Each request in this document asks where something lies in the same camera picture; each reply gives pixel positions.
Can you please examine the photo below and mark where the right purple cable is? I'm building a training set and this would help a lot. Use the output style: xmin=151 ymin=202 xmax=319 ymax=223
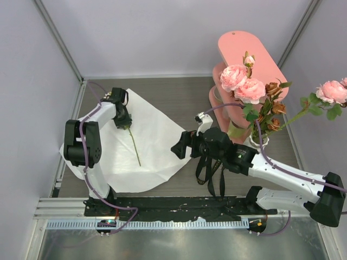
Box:
xmin=204 ymin=102 xmax=347 ymax=236

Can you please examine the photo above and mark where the yellow-green mug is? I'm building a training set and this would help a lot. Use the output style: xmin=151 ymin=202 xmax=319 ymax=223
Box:
xmin=227 ymin=120 xmax=248 ymax=139

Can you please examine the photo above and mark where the peach rose flower stem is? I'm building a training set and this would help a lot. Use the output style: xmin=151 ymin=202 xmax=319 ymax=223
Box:
xmin=127 ymin=127 xmax=142 ymax=167

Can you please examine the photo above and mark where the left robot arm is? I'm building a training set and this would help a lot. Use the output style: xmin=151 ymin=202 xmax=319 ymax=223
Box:
xmin=61 ymin=88 xmax=132 ymax=216

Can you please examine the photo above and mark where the pink three-tier shelf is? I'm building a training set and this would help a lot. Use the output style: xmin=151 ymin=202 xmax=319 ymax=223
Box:
xmin=209 ymin=31 xmax=289 ymax=144

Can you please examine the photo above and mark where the brown rose flower stem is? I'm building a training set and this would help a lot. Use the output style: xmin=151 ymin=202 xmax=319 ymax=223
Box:
xmin=258 ymin=81 xmax=292 ymax=135

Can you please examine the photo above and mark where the pink rose flower stem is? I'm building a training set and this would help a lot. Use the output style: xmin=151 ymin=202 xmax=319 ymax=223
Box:
xmin=279 ymin=77 xmax=346 ymax=130

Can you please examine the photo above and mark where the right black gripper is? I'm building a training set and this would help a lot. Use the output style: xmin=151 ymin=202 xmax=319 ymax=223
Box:
xmin=171 ymin=130 xmax=224 ymax=163

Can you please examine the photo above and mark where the white slotted cable duct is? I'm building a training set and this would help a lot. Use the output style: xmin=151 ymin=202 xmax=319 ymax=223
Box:
xmin=46 ymin=218 xmax=249 ymax=230

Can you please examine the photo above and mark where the white wrapping paper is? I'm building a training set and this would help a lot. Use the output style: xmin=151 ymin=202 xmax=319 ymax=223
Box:
xmin=59 ymin=88 xmax=192 ymax=193

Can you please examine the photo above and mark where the black ribbon strap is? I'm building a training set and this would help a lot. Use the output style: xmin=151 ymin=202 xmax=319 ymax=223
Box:
xmin=195 ymin=154 xmax=227 ymax=200

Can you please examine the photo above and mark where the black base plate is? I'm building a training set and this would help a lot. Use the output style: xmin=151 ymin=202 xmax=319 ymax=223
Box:
xmin=83 ymin=196 xmax=253 ymax=222

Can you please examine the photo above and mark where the white ribbed vase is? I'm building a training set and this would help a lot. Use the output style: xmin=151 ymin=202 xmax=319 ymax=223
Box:
xmin=247 ymin=134 xmax=269 ymax=149

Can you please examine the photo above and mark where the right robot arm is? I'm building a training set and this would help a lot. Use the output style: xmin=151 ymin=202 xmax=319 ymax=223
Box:
xmin=171 ymin=127 xmax=346 ymax=228

